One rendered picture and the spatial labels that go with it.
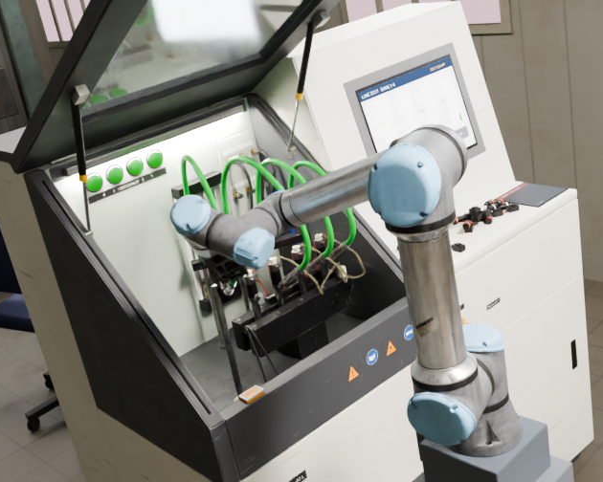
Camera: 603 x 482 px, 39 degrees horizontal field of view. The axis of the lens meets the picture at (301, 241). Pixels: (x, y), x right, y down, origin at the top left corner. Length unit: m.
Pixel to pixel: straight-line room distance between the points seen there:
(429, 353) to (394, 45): 1.26
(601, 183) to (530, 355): 1.60
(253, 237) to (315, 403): 0.57
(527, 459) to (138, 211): 1.14
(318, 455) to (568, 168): 2.44
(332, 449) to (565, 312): 0.99
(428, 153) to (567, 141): 2.81
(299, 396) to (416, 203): 0.78
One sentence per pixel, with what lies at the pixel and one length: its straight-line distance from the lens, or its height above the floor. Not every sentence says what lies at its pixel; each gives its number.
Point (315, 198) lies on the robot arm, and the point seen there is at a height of 1.41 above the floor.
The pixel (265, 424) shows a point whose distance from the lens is 1.92.
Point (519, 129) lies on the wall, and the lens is 4.23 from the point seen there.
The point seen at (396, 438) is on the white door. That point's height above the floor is 0.62.
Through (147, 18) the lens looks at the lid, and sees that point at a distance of 1.66.
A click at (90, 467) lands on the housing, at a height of 0.51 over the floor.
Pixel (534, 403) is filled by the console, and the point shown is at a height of 0.39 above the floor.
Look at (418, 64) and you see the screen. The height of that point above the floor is 1.42.
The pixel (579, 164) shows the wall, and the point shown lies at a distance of 4.12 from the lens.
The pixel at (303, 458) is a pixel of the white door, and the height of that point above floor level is 0.74.
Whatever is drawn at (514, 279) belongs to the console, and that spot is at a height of 0.83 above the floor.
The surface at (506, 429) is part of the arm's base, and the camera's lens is 1.69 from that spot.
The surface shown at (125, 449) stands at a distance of 2.32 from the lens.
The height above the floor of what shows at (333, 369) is 0.91.
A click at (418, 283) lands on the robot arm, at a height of 1.32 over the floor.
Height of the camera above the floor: 1.92
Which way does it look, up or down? 21 degrees down
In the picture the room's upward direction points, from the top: 11 degrees counter-clockwise
